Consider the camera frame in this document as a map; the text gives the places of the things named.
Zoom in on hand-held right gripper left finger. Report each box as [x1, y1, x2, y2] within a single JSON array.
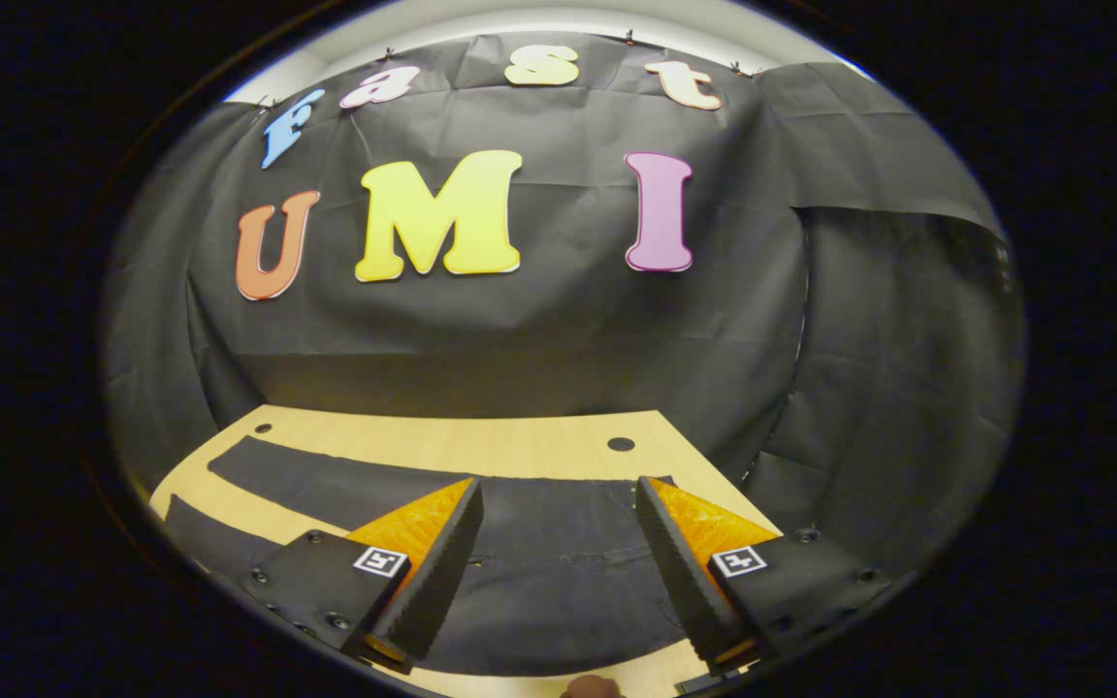
[[232, 476, 485, 676]]

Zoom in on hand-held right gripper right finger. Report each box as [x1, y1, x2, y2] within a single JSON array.
[[633, 475, 896, 678]]

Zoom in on black jeans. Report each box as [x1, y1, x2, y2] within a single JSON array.
[[163, 434, 705, 677]]

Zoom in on black backdrop cloth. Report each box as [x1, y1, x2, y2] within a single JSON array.
[[98, 31, 1027, 583]]

